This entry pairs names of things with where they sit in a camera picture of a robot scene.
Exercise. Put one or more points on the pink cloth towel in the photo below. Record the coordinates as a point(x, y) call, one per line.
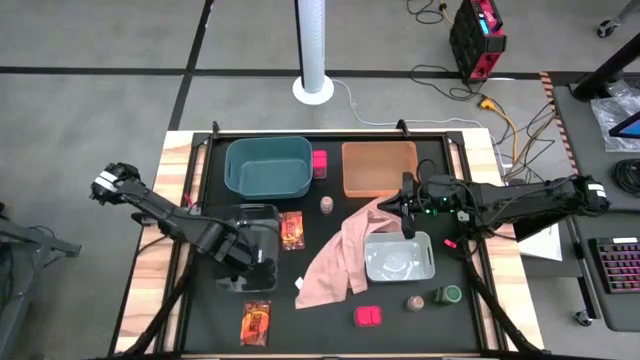
point(340, 260)

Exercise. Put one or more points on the orange plastic bin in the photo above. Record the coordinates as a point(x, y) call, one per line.
point(375, 167)

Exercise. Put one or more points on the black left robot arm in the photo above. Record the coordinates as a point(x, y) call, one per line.
point(165, 212)

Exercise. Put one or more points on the black slanted bar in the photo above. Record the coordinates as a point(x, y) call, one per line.
point(530, 232)

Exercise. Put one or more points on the teal plastic bin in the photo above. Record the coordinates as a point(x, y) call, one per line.
point(267, 175)

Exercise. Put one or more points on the chair caster wheel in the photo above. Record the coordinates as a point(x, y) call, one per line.
point(606, 27)

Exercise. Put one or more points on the small red clip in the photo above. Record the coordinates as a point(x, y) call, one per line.
point(450, 243)

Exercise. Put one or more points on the grey metal stand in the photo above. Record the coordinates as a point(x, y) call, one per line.
point(30, 240)

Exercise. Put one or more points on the clear plastic bag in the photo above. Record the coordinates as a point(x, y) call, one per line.
point(612, 115)

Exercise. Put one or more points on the brown white snack packet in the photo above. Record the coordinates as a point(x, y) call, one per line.
point(292, 231)

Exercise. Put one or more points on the orange spice packet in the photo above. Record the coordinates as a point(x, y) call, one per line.
point(255, 324)

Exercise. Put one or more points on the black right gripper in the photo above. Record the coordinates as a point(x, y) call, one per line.
point(440, 195)

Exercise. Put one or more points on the tower fan on round base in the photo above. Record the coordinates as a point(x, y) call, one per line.
point(313, 92)

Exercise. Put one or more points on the red-lid spice tin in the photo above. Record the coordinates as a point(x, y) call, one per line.
point(367, 316)
point(320, 162)

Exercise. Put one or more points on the dark grey desk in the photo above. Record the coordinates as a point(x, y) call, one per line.
point(615, 310)
point(590, 165)

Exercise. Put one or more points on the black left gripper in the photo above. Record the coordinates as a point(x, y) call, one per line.
point(250, 252)

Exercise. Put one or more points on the black metal table frame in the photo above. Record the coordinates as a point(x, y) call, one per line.
point(250, 135)

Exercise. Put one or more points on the backlit black keyboard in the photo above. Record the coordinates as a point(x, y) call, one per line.
point(620, 265)

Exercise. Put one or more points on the white plastic bin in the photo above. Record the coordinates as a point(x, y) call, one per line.
point(400, 260)

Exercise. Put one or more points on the clear plastic bin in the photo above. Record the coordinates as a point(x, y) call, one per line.
point(235, 285)

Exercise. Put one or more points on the red and black toolbox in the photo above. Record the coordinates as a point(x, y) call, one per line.
point(475, 45)

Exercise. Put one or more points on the black slanted pole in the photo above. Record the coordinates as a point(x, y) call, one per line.
point(605, 70)

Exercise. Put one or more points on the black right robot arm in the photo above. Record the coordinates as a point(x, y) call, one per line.
point(525, 200)

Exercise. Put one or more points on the white paper sheet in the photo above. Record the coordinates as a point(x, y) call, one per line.
point(542, 247)

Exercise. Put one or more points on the blue lit screen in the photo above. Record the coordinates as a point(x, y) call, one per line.
point(630, 127)

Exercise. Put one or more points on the cork-lid glass spice jar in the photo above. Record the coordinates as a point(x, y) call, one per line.
point(326, 205)
point(415, 303)

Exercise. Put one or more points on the striped hazard tape strip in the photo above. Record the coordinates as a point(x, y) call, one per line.
point(550, 95)

